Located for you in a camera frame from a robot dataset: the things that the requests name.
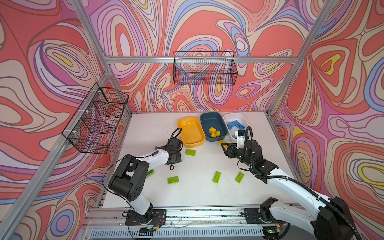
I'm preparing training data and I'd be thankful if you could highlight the white plastic bin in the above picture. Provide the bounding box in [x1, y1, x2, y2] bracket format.
[223, 113, 249, 142]

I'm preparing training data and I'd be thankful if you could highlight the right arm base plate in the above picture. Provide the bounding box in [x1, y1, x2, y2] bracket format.
[240, 208, 286, 225]

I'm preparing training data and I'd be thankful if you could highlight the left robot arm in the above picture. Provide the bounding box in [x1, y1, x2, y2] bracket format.
[108, 137, 183, 225]

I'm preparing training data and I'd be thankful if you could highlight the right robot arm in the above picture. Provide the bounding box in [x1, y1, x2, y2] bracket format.
[221, 140, 362, 240]

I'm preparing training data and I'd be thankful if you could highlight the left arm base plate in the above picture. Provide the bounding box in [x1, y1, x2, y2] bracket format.
[122, 209, 167, 226]

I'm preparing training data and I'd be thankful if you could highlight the yellow plastic bin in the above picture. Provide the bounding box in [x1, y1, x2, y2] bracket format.
[177, 117, 206, 149]

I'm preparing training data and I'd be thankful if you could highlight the black wire basket left wall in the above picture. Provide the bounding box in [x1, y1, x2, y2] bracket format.
[62, 83, 129, 155]

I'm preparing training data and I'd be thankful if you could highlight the blue lego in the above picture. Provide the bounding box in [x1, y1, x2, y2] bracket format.
[227, 120, 245, 130]

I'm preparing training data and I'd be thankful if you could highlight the dark teal plastic bin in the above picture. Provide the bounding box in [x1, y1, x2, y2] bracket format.
[200, 112, 228, 142]

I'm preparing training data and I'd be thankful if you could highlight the aluminium front rail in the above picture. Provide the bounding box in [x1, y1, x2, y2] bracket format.
[80, 205, 328, 232]

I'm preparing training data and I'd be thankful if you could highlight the black wire basket wall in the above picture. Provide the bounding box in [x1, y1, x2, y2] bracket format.
[62, 83, 129, 155]
[173, 50, 238, 86]

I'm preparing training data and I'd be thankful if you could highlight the green lego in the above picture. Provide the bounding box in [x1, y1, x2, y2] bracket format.
[212, 171, 221, 184]
[146, 170, 155, 177]
[186, 149, 196, 157]
[167, 176, 179, 184]
[235, 172, 244, 184]

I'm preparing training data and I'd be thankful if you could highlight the black wire basket back wall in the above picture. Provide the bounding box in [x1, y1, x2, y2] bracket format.
[173, 50, 238, 86]

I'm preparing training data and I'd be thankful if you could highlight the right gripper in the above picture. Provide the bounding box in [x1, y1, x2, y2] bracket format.
[220, 142, 253, 168]

